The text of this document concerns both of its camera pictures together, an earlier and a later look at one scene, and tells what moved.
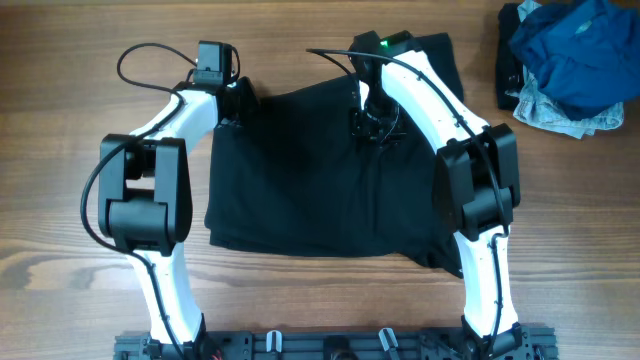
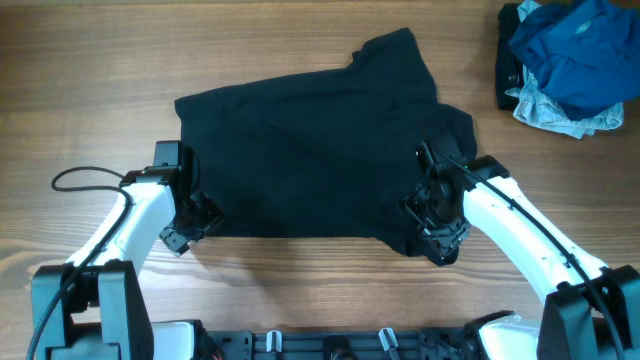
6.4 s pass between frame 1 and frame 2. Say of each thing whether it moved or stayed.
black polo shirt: moved
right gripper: moved
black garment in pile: stayed
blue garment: stayed
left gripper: moved
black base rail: stayed
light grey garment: stayed
